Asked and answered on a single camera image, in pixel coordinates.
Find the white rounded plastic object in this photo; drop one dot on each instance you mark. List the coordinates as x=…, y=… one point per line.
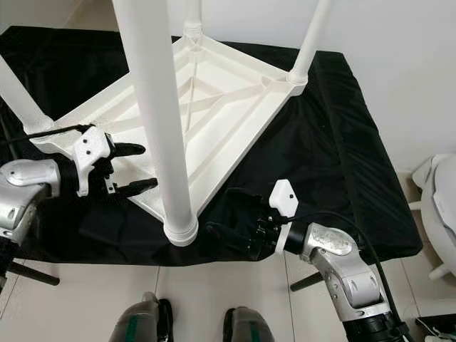
x=438, y=199

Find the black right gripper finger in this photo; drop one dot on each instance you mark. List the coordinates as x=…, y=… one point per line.
x=231, y=239
x=246, y=199

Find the grey robot foot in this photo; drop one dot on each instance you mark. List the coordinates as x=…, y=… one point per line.
x=253, y=326
x=142, y=324

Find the black flat floor object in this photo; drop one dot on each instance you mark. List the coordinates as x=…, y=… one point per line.
x=434, y=308

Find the grey robot left foot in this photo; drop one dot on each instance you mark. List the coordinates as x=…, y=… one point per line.
x=142, y=324

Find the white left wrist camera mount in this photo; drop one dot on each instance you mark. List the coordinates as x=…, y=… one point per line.
x=91, y=149

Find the grey robot right foot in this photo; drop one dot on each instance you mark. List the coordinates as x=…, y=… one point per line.
x=253, y=326

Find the white plastic children table top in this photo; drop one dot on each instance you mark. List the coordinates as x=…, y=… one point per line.
x=221, y=92

